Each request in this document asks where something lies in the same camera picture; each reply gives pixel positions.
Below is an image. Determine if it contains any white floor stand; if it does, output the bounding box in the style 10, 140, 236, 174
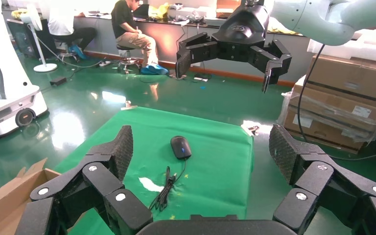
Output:
19, 3, 58, 73

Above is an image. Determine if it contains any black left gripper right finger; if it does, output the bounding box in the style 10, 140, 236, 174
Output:
269, 124, 376, 235

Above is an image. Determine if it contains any black floor cabinet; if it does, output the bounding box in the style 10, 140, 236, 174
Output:
6, 19, 59, 60

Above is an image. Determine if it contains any white wheeled background robot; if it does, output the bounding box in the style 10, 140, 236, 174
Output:
0, 0, 48, 139

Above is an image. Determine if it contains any black round stool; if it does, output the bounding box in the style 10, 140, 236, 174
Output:
116, 45, 141, 74

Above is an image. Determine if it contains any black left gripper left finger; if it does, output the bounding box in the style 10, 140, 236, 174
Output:
14, 124, 153, 235

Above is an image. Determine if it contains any green table cloth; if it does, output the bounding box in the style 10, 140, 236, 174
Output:
55, 106, 255, 235

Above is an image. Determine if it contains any seated person white shirt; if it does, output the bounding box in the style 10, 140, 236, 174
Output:
47, 0, 98, 61

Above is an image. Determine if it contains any grey long counter desk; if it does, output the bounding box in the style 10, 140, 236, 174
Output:
1, 9, 312, 82

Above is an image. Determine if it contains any yellow plastic bag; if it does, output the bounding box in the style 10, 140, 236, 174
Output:
149, 2, 170, 20

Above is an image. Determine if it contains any black power adapter brick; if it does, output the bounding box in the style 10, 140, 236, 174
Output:
49, 76, 68, 87

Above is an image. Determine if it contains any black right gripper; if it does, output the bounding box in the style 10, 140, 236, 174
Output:
176, 3, 293, 94

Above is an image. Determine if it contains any white foam packing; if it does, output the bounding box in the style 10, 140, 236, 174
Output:
306, 29, 376, 67

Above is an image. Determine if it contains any black office stool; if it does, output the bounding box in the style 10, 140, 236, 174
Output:
53, 39, 82, 62

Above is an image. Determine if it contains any black right camera cable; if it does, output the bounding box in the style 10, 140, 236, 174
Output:
296, 44, 376, 162

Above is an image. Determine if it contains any open brown cardboard box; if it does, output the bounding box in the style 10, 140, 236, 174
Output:
0, 158, 62, 235

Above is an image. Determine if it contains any thin black cable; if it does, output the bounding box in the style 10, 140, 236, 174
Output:
148, 135, 192, 212

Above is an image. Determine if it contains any large stacked cardboard carton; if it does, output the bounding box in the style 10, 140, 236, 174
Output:
288, 83, 376, 130
282, 107, 376, 155
306, 54, 376, 106

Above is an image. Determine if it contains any seated person black shirt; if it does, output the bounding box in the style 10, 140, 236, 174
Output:
111, 0, 169, 76

